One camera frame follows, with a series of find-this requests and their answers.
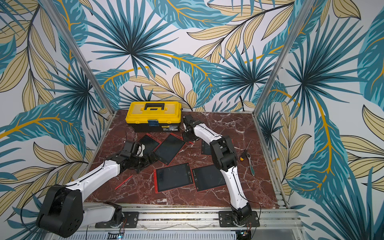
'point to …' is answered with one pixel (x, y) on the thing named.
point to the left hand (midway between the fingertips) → (154, 163)
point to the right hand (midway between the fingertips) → (188, 137)
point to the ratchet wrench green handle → (249, 155)
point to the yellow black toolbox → (154, 116)
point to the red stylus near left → (124, 181)
